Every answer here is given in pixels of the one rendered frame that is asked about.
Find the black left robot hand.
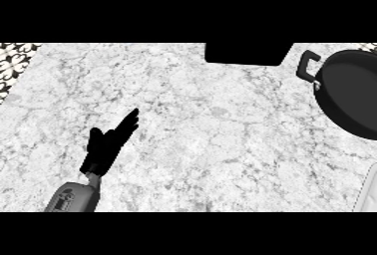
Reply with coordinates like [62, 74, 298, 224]
[78, 108, 141, 177]

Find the black pot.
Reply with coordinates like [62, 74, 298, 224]
[294, 49, 377, 141]

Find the white tray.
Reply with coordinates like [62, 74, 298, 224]
[351, 163, 377, 213]

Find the black rectangular appliance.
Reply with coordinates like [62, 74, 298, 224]
[202, 42, 294, 67]

